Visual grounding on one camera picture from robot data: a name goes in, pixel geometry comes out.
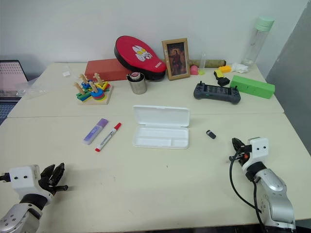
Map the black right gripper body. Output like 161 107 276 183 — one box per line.
233 144 252 164

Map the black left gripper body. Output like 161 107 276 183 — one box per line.
38 174 69 196

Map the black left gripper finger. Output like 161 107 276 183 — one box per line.
48 163 66 186
40 164 56 181

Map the purple eraser block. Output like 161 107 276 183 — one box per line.
83 117 109 146

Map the red whiteboard marker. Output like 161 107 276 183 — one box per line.
94 122 122 153

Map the white plastic pencil case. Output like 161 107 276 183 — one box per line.
132 104 191 150

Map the grey handheld game controller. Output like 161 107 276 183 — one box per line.
193 81 242 106

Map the green rectangular box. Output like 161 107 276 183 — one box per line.
229 74 276 100

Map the crumpled white tissue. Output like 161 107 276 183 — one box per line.
230 62 250 74

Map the brown rolled scroll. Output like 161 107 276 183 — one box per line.
189 58 227 69

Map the clear plastic bag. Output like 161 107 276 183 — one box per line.
16 79 47 100

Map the clear tube with green base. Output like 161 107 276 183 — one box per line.
198 53 207 76

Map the wooden colourful stacking toy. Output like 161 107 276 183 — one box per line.
73 72 114 106

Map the clear bottle with green cap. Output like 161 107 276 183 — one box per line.
241 16 275 68

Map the open laptop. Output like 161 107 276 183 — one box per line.
0 60 30 123

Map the red brick block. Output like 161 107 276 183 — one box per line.
84 58 133 82

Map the stainless steel cup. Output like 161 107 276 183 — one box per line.
126 72 148 95

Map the red black boxing pad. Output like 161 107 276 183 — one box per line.
114 35 168 81

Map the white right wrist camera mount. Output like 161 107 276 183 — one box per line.
242 137 270 171

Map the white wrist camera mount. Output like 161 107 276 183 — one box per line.
242 137 270 171
9 164 53 202

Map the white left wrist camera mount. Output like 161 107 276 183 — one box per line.
9 164 53 202

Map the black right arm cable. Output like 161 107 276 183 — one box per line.
228 147 266 228

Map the wooden picture frame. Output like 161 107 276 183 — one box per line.
161 37 191 82

